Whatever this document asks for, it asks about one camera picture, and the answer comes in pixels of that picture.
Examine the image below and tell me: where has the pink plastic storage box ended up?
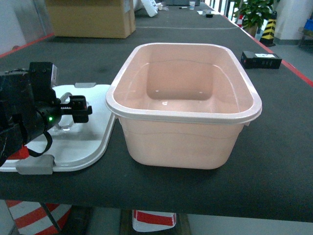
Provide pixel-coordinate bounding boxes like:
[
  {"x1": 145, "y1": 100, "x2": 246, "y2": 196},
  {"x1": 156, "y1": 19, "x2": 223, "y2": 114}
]
[{"x1": 105, "y1": 43, "x2": 262, "y2": 169}]

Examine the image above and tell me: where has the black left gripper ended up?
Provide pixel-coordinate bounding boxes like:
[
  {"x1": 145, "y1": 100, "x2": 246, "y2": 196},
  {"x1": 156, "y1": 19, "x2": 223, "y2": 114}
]
[{"x1": 0, "y1": 62, "x2": 92, "y2": 159}]

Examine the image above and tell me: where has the yellow black bollard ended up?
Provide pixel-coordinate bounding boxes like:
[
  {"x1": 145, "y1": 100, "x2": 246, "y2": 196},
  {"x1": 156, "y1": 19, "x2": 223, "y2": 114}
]
[{"x1": 260, "y1": 11, "x2": 277, "y2": 47}]

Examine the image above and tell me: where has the white box lid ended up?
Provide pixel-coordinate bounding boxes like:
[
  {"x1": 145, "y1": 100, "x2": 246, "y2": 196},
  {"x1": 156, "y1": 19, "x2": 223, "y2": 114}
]
[{"x1": 0, "y1": 83, "x2": 115, "y2": 175}]

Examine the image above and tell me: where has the red white traffic cone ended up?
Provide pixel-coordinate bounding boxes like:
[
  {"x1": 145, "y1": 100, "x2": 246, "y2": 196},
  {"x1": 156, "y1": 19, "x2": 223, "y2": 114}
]
[{"x1": 132, "y1": 210, "x2": 177, "y2": 233}]

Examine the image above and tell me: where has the black rectangular device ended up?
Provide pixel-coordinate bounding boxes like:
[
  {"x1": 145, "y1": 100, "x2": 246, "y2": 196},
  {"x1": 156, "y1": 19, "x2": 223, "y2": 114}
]
[{"x1": 241, "y1": 51, "x2": 282, "y2": 69}]

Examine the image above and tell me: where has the green potted plant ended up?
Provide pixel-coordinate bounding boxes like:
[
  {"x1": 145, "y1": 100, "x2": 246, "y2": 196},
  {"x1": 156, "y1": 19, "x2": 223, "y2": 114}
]
[{"x1": 234, "y1": 0, "x2": 274, "y2": 37}]

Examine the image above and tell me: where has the cardboard box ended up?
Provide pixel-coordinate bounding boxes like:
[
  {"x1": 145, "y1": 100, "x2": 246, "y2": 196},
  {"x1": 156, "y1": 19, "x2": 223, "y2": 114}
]
[{"x1": 45, "y1": 0, "x2": 135, "y2": 39}]

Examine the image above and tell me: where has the left red white cone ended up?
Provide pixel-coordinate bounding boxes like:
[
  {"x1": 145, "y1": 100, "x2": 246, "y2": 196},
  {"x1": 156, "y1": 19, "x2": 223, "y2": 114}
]
[{"x1": 5, "y1": 200, "x2": 72, "y2": 235}]

